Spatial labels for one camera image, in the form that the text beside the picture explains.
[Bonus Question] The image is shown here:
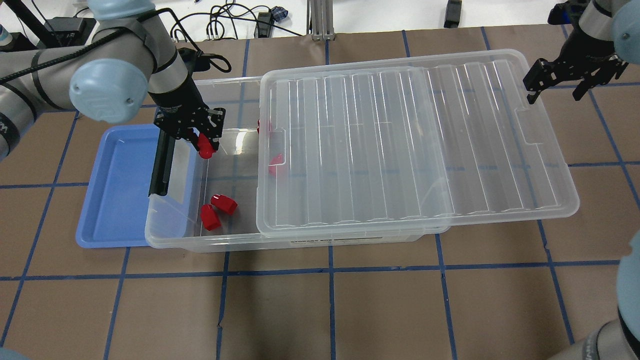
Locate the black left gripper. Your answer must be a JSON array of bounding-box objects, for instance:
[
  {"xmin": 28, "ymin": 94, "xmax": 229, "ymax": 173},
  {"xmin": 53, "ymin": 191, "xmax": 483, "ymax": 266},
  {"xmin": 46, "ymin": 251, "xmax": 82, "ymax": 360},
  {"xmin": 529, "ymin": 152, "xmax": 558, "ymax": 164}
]
[{"xmin": 153, "ymin": 89, "xmax": 226, "ymax": 153}]

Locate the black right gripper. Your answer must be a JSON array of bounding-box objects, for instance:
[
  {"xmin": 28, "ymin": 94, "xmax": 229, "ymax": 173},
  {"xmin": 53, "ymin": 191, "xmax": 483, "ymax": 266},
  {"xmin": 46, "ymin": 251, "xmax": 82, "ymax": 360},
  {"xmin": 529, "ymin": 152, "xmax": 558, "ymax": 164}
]
[{"xmin": 523, "ymin": 35, "xmax": 629, "ymax": 105}]

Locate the red block from tray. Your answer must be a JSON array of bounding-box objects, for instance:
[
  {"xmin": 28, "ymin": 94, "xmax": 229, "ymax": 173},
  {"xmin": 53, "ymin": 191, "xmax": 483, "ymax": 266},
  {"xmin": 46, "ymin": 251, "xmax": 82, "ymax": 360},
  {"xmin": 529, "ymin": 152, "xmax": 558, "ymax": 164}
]
[{"xmin": 197, "ymin": 132, "xmax": 217, "ymax": 160}]

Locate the clear plastic box lid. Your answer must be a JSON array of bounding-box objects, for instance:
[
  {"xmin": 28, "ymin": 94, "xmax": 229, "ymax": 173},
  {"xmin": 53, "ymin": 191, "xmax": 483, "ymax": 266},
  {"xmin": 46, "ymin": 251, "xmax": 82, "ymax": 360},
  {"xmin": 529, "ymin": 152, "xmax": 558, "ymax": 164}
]
[{"xmin": 255, "ymin": 48, "xmax": 579, "ymax": 240}]

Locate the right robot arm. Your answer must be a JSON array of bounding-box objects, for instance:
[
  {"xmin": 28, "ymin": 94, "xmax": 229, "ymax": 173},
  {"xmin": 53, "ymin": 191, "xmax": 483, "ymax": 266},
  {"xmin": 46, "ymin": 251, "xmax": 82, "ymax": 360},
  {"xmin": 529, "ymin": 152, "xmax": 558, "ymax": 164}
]
[{"xmin": 523, "ymin": 0, "xmax": 640, "ymax": 360}]

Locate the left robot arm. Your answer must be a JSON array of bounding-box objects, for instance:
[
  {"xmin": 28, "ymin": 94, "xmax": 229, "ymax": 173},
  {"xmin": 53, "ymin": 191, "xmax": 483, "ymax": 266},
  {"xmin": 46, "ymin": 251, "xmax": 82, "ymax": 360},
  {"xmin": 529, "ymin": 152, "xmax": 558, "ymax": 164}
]
[{"xmin": 0, "ymin": 0, "xmax": 226, "ymax": 159}]

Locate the clear plastic storage box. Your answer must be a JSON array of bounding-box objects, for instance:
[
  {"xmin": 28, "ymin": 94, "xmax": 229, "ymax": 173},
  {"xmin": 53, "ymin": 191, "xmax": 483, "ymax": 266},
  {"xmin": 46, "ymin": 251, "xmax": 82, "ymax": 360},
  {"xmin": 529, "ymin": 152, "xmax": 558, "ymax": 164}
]
[{"xmin": 144, "ymin": 70, "xmax": 453, "ymax": 253}]

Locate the blue plastic tray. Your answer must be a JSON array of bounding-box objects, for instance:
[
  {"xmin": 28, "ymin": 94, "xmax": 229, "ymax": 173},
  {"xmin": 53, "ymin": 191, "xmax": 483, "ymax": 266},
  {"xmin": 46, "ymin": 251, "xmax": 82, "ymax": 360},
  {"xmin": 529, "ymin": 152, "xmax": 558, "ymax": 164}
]
[{"xmin": 75, "ymin": 124, "xmax": 159, "ymax": 249}]

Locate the black power adapter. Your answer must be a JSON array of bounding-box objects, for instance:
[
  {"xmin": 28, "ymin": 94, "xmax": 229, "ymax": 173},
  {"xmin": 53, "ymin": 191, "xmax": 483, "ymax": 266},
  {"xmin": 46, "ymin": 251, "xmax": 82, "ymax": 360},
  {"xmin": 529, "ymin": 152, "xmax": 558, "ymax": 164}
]
[{"xmin": 443, "ymin": 0, "xmax": 463, "ymax": 28}]

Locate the black box latch handle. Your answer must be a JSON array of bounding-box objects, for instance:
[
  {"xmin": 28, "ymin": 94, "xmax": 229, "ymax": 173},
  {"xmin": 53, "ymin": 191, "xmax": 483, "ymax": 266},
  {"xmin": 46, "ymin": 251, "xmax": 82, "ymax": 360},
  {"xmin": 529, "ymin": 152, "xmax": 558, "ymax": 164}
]
[{"xmin": 148, "ymin": 130, "xmax": 176, "ymax": 196}]

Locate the wrist camera black cable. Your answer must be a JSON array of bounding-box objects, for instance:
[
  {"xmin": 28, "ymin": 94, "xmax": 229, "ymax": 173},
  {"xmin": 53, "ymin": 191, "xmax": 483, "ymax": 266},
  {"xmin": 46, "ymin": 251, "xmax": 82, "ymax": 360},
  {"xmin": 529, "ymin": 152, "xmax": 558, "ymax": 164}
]
[{"xmin": 150, "ymin": 7, "xmax": 233, "ymax": 74}]

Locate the aluminium frame post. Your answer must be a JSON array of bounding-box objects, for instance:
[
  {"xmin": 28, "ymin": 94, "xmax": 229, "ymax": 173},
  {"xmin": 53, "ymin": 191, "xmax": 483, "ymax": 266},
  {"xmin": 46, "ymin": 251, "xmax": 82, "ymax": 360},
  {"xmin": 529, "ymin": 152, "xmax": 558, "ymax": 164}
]
[{"xmin": 307, "ymin": 0, "xmax": 336, "ymax": 41}]

